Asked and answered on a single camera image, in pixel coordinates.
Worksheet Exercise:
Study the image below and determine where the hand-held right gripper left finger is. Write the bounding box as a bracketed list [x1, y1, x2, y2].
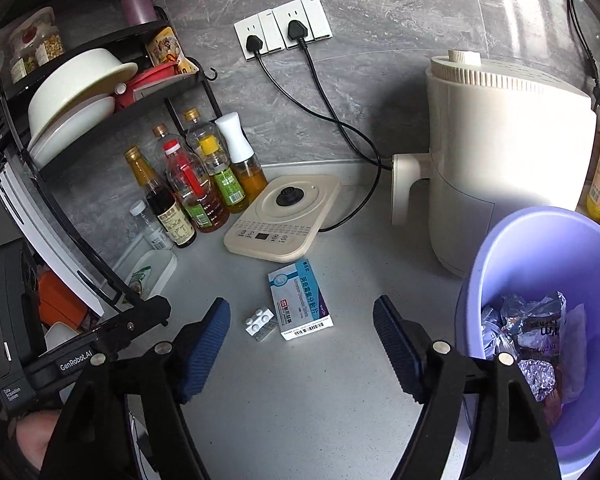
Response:
[40, 297, 231, 480]

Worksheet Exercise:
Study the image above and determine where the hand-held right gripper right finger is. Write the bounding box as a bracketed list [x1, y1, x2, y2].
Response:
[372, 295, 563, 480]

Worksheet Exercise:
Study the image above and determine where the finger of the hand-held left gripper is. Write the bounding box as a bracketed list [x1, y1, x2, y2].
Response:
[87, 297, 172, 358]

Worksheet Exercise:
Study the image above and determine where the white pill blister pack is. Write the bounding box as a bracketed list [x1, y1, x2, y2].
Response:
[244, 308, 275, 336]

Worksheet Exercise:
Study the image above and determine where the blue and white medicine box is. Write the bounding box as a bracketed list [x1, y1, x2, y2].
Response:
[267, 259, 335, 343]

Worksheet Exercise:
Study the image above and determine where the silver foil snack bag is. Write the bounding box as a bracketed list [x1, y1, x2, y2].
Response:
[481, 291, 567, 361]

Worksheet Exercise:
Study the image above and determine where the foil ball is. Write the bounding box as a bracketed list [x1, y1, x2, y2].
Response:
[520, 359, 557, 402]

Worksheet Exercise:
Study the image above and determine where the purple plastic bucket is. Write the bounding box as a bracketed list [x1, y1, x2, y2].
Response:
[454, 206, 600, 480]

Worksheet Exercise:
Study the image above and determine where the person's left forearm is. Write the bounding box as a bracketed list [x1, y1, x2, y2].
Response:
[0, 375, 41, 480]

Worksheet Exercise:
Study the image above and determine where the person's left hand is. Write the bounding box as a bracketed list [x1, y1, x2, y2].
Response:
[17, 407, 61, 466]

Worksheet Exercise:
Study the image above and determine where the orange object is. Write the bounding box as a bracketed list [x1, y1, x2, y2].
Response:
[36, 269, 88, 331]

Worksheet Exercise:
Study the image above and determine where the white plastic tray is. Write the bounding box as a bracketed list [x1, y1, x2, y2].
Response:
[122, 249, 178, 303]

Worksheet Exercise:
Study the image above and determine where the dark soy sauce bottle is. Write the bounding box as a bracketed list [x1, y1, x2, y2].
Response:
[124, 146, 197, 249]

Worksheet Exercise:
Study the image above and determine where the small clear white cap bottle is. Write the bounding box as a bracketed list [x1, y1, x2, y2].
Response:
[130, 200, 173, 251]

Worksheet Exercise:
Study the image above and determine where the cream kettle base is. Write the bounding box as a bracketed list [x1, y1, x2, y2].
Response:
[223, 175, 342, 263]

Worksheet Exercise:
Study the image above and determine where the red cap oil bottle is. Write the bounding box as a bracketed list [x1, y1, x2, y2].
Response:
[162, 140, 230, 234]

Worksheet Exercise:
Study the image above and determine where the yellow cap green label bottle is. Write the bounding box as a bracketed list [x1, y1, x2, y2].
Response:
[198, 135, 246, 211]

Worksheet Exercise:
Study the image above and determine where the clear bottle with gold cap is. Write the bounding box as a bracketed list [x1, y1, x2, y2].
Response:
[182, 108, 216, 151]
[152, 125, 181, 161]

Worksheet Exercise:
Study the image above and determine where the cream plate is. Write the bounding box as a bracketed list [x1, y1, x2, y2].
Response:
[28, 96, 117, 170]

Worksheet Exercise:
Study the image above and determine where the white top oil sprayer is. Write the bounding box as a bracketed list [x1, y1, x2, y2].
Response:
[215, 112, 268, 206]

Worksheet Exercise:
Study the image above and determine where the cream air fryer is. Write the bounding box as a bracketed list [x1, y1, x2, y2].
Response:
[391, 50, 598, 277]

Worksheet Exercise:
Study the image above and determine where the large cream bowl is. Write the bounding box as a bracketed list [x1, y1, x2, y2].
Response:
[27, 48, 138, 143]

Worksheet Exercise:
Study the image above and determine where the red plastic container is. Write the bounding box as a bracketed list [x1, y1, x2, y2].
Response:
[114, 62, 178, 110]

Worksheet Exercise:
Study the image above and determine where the black kitchen rack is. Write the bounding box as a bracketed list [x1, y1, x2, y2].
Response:
[0, 7, 226, 321]

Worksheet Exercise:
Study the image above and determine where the orange snack packet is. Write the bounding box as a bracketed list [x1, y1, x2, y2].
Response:
[147, 27, 183, 66]

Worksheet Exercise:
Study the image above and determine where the clear lidded food container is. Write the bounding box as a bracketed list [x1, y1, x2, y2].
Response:
[9, 7, 61, 57]

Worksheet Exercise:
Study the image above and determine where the pink plastic bottle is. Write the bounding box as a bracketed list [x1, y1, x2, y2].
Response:
[121, 0, 157, 26]

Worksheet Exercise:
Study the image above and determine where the white wall socket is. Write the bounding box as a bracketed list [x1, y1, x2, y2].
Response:
[234, 9, 281, 62]
[272, 0, 333, 51]

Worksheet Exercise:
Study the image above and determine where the thin black wall cable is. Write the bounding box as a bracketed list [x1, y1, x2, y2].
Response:
[566, 0, 600, 108]

